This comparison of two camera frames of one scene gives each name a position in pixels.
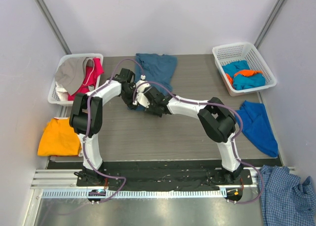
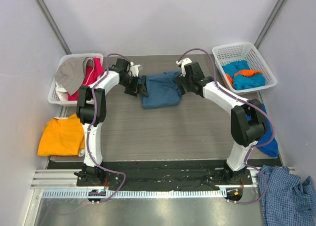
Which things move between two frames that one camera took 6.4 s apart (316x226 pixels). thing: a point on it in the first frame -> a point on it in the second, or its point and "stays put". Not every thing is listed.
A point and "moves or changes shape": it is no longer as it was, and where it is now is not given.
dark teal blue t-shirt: x=160 y=68 moves or changes shape
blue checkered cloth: x=285 y=201 stays put
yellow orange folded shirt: x=59 y=138 stays put
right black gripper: x=150 y=97 -> x=187 y=83
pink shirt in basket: x=90 y=74 stays put
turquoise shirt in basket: x=240 y=82 stays put
